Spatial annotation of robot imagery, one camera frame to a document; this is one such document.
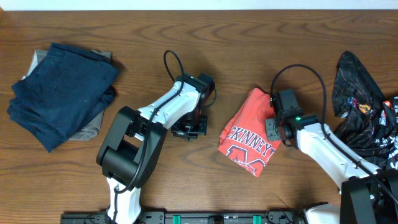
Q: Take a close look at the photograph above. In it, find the red orange t-shirt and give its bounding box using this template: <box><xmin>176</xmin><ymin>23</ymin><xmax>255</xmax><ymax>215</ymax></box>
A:
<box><xmin>218</xmin><ymin>88</ymin><xmax>282</xmax><ymax>177</ymax></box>

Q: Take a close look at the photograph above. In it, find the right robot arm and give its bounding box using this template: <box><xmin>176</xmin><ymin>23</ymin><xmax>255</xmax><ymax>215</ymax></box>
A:
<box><xmin>266</xmin><ymin>89</ymin><xmax>397</xmax><ymax>223</ymax></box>

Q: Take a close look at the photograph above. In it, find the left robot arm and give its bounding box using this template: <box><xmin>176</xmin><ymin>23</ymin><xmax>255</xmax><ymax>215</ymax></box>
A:
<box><xmin>96</xmin><ymin>73</ymin><xmax>215</xmax><ymax>223</ymax></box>

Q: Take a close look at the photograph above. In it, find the black patterned shirt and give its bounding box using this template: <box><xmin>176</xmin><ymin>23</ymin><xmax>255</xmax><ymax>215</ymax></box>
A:
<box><xmin>331</xmin><ymin>51</ymin><xmax>397</xmax><ymax>170</ymax></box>

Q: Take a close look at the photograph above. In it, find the folded grey garment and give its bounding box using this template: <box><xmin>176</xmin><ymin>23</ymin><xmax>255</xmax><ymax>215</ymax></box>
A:
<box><xmin>22</xmin><ymin>50</ymin><xmax>104</xmax><ymax>141</ymax></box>

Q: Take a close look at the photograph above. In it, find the folded navy blue garment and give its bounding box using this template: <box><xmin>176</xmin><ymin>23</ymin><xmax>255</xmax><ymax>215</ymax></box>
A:
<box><xmin>7</xmin><ymin>43</ymin><xmax>119</xmax><ymax>152</ymax></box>

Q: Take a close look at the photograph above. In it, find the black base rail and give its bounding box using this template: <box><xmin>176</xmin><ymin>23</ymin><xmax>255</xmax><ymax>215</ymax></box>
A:
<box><xmin>60</xmin><ymin>209</ymin><xmax>306</xmax><ymax>224</ymax></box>

